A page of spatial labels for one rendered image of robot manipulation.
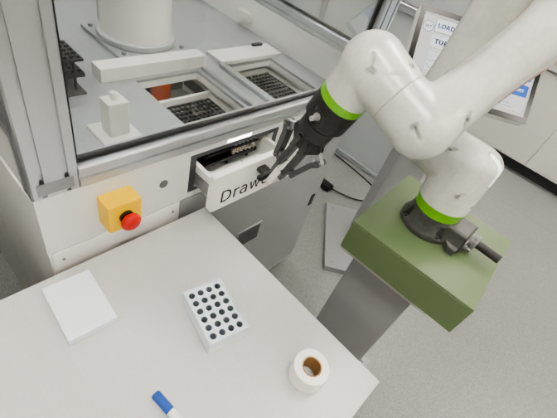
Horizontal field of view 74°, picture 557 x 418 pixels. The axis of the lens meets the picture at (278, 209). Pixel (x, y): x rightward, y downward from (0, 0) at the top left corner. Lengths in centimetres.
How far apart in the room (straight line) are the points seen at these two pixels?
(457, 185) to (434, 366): 119
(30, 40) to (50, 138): 15
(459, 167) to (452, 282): 26
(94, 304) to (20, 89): 40
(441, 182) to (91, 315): 79
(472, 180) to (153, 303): 73
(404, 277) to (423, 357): 102
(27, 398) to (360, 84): 72
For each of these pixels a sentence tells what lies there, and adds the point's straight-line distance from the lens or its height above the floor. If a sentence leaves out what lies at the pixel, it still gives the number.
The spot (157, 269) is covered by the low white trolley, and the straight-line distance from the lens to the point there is 86.
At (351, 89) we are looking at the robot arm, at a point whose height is 122.
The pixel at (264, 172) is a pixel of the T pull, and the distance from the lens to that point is 91.
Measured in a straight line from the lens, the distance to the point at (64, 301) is 82.
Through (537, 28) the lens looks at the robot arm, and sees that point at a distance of 75.
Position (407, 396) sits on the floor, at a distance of 182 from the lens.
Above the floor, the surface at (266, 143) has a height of 88.
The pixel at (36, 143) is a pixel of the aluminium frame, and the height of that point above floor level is 106.
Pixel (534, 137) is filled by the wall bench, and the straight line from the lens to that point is 371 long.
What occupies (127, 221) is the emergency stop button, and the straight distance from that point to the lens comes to 78.
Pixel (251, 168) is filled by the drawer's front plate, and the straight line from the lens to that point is 90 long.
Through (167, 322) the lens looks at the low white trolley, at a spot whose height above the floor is 76.
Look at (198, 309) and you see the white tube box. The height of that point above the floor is 79.
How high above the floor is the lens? 146
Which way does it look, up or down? 42 degrees down
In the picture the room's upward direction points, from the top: 19 degrees clockwise
